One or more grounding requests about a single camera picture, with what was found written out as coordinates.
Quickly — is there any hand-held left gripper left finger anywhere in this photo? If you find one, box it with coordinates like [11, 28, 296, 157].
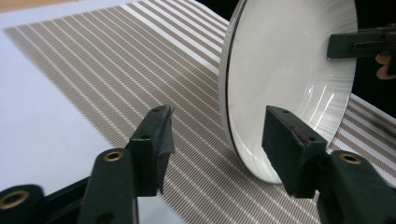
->
[125, 105, 177, 198]

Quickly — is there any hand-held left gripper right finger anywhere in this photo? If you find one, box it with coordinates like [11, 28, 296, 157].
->
[261, 105, 330, 200]

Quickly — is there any white plate with dark rim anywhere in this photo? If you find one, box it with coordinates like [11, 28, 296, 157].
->
[218, 0, 360, 185]

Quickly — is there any brown striped placemat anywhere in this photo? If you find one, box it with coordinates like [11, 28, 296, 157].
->
[3, 0, 396, 224]

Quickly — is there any wooden table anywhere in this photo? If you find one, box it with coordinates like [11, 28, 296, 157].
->
[0, 0, 78, 14]

